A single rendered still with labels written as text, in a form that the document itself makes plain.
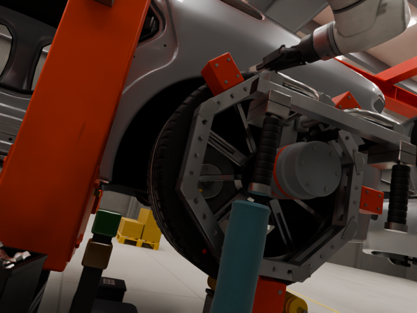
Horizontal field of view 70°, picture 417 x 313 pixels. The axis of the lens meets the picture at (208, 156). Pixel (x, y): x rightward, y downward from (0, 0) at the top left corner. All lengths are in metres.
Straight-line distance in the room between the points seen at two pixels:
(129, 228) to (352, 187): 4.87
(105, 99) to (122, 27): 0.18
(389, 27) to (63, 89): 0.73
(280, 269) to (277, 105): 0.44
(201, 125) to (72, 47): 0.34
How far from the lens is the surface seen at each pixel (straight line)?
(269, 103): 0.59
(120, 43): 0.75
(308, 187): 0.70
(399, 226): 0.76
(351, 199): 0.98
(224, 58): 0.84
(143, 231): 5.60
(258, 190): 0.55
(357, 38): 0.85
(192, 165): 0.74
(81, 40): 0.75
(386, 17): 0.83
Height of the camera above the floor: 0.68
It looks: 12 degrees up
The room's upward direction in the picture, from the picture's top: 13 degrees clockwise
